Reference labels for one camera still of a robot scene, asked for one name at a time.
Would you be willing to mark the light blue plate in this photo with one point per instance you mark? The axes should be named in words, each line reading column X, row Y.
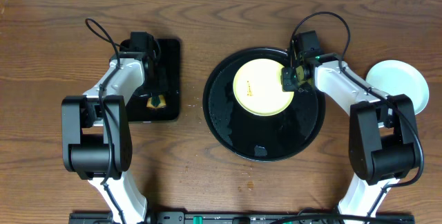
column 396, row 77

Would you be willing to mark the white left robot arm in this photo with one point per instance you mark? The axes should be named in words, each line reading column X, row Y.
column 96, row 139

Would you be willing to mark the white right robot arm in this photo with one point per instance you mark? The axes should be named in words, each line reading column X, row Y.
column 384, row 147

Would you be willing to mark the yellow plate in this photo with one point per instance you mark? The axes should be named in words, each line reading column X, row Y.
column 258, row 89

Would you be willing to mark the yellow green scrub sponge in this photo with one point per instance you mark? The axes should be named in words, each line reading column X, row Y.
column 156, row 102

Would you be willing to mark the black round tray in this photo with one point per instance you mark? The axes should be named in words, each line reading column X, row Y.
column 254, row 137

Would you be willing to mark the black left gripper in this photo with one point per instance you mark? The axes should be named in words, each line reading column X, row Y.
column 156, row 88

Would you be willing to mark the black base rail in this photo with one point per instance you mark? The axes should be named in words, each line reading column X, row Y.
column 201, row 218

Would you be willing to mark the black rectangular water tray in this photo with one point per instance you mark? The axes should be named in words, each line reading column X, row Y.
column 136, row 108

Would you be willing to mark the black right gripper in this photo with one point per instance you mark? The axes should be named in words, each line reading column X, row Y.
column 286, row 85

